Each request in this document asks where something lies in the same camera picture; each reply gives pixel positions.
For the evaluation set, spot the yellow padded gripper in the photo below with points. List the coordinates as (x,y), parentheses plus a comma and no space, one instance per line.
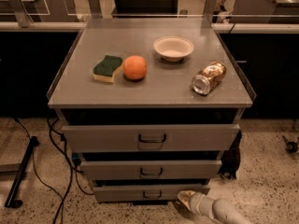
(196,202)

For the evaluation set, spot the grey bottom drawer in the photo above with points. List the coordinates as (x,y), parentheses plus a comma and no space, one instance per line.
(135,193)

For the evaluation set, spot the grey drawer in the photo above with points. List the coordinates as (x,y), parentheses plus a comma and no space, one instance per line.
(131,138)
(135,193)
(135,170)

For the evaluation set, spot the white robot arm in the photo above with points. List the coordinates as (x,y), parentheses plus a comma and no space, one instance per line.
(219,211)

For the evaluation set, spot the grey middle drawer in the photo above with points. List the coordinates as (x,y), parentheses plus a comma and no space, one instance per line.
(135,170)

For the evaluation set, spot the grey top drawer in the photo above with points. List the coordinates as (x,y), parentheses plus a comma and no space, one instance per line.
(131,138)

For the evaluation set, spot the grey drawer cabinet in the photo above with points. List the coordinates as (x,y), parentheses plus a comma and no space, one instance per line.
(163,97)

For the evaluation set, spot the black bag behind cabinet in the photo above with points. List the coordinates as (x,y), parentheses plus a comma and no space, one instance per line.
(231,159)

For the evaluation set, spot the golden soda can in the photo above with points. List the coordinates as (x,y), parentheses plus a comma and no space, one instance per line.
(207,79)

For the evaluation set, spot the black caster wheel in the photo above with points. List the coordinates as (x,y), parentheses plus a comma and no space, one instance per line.
(291,147)

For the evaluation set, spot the orange fruit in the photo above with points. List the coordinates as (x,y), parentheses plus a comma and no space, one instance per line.
(135,67)

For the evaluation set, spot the white bowl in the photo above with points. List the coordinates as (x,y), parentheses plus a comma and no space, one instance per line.
(173,48)

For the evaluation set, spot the green yellow sponge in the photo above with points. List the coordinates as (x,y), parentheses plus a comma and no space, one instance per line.
(107,69)

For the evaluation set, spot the black floor stand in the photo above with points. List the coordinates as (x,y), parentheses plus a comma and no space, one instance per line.
(11,201)

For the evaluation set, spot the black chair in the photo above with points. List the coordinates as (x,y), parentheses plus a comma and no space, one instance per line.
(145,8)

